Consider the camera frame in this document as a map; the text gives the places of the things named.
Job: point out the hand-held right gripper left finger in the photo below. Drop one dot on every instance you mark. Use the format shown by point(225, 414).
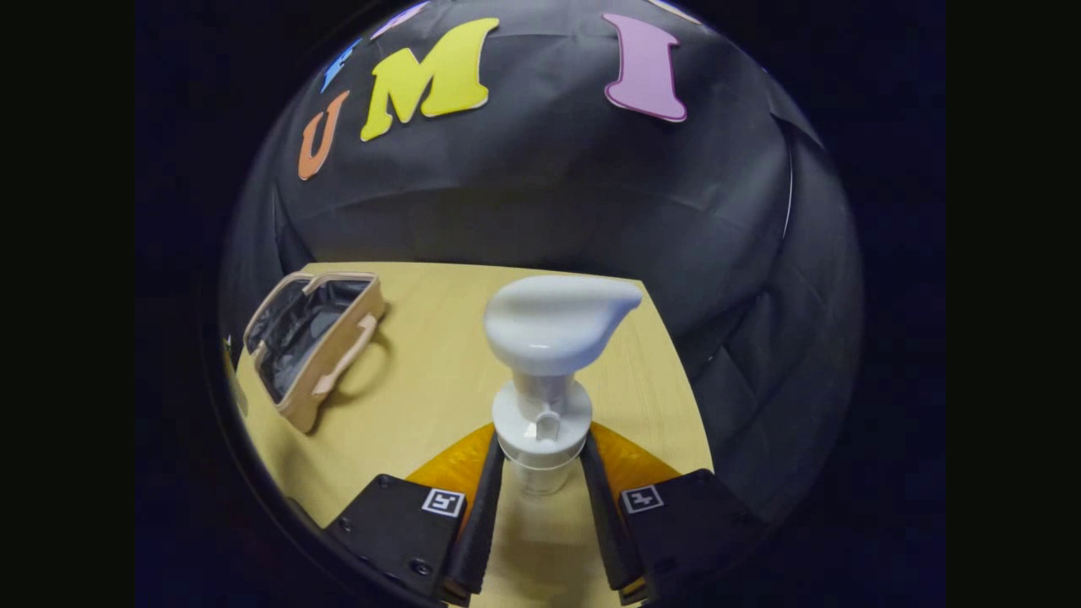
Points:
point(481, 523)

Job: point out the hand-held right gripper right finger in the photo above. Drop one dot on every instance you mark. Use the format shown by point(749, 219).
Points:
point(606, 523)

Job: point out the white pump bottle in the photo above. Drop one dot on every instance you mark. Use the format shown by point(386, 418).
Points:
point(549, 329)

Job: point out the pink suitcase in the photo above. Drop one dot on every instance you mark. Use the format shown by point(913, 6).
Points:
point(334, 363)

